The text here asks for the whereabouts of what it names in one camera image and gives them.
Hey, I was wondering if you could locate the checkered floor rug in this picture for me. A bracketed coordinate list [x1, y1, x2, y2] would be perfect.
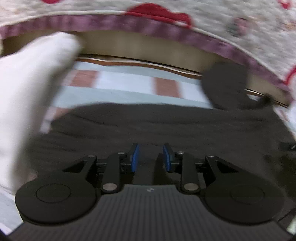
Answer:
[0, 58, 216, 233]

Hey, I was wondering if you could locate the dark brown knit sweater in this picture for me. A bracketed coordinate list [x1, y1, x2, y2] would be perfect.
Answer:
[30, 103, 296, 186]

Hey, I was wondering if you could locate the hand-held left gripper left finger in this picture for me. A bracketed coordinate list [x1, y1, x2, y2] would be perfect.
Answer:
[62, 143, 140, 194]

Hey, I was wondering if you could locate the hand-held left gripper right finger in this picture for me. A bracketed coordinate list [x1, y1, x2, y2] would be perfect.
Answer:
[162, 143, 238, 194]

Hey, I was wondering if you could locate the cream bed frame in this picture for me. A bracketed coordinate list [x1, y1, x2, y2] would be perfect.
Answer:
[2, 30, 290, 106]

